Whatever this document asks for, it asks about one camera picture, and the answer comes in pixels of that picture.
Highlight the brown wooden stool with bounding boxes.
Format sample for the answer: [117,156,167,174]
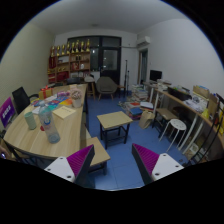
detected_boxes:
[152,107,179,134]

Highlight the low wooden bench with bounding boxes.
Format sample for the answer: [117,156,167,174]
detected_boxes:
[81,136,112,176]

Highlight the white round stool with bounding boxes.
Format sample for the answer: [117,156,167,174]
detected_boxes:
[158,118,188,153]

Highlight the black computer monitor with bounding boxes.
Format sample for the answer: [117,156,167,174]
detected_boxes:
[149,69,163,83]

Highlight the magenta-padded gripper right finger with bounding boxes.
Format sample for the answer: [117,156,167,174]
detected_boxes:
[131,143,185,186]

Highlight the pale yellow envelope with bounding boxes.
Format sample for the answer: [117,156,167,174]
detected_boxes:
[52,105,77,120]

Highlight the dark framed glass door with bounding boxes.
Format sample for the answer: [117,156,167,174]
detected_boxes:
[67,35,122,84]

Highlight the clear plastic water bottle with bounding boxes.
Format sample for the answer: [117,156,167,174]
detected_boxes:
[38,100,61,144]

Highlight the wooden shelf unit with trophies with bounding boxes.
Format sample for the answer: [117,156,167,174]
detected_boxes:
[47,38,92,84]

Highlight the pile of books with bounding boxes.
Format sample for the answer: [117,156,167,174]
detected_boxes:
[118,83,154,121]

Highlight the black tripod stand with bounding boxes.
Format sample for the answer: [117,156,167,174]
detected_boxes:
[123,59,131,98]

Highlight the pink flowers in white pot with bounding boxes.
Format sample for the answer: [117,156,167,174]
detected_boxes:
[69,89,83,109]

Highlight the yellow gift box red ribbon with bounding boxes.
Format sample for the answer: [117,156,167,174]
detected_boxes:
[38,85,54,100]

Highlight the grey-green armchair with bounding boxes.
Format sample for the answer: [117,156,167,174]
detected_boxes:
[95,76,118,101]

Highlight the pale green cup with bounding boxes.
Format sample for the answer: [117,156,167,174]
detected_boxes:
[23,111,38,131]

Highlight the black office chair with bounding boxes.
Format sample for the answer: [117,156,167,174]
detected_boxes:
[11,86,39,114]

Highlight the brown paper bag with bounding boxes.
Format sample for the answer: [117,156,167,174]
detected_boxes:
[138,110,156,130]

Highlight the purple sign board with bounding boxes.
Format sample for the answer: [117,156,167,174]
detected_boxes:
[0,96,17,129]

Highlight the small square wooden table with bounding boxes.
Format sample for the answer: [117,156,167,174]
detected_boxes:
[96,110,134,150]

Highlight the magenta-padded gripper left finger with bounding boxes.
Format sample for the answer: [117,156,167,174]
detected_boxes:
[44,144,96,188]

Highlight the white air conditioner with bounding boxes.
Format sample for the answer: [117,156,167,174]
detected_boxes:
[135,35,151,48]

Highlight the long wooden cluttered desk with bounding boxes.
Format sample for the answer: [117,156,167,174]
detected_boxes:
[143,81,224,151]

